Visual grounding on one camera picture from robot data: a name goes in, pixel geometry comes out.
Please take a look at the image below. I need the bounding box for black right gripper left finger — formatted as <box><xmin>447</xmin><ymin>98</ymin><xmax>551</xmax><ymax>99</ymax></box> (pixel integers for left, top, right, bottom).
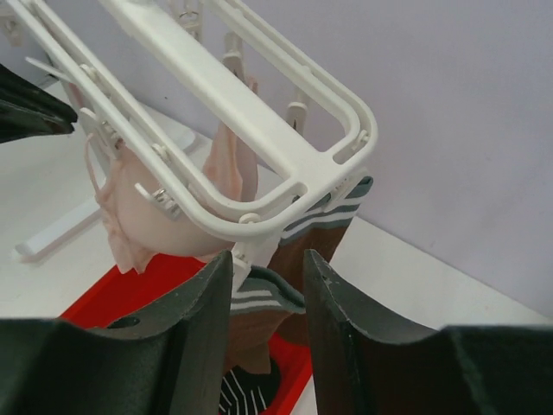
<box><xmin>1</xmin><ymin>252</ymin><xmax>232</xmax><ymax>414</ymax></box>

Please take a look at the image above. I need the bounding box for pale pink sock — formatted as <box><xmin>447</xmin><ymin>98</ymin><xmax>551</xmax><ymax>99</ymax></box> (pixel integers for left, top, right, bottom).
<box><xmin>64</xmin><ymin>77</ymin><xmax>263</xmax><ymax>276</ymax></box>

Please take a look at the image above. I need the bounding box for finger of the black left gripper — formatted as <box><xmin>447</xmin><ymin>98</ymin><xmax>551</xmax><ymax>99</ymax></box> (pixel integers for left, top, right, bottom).
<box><xmin>1</xmin><ymin>65</ymin><xmax>78</xmax><ymax>143</ymax></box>

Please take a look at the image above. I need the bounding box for red plastic tray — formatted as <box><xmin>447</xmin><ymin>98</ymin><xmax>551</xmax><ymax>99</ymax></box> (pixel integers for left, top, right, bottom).
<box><xmin>60</xmin><ymin>252</ymin><xmax>315</xmax><ymax>415</ymax></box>

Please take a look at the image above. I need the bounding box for black striped sock upper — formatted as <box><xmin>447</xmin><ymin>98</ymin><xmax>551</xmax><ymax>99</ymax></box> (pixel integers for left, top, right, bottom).
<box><xmin>219</xmin><ymin>360</ymin><xmax>282</xmax><ymax>415</ymax></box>

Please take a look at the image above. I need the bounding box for white clip sock hanger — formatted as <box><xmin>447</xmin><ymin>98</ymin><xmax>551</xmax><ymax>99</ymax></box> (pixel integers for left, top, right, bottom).
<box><xmin>9</xmin><ymin>1</ymin><xmax>378</xmax><ymax>289</ymax></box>

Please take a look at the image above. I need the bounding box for brown sock striped cuff long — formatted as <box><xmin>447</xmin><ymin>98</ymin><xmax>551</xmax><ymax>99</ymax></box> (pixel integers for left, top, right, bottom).
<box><xmin>270</xmin><ymin>175</ymin><xmax>375</xmax><ymax>347</ymax></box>

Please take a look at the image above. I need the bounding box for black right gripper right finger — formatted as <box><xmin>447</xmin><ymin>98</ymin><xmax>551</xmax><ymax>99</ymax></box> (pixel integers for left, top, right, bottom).
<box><xmin>303</xmin><ymin>250</ymin><xmax>552</xmax><ymax>414</ymax></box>

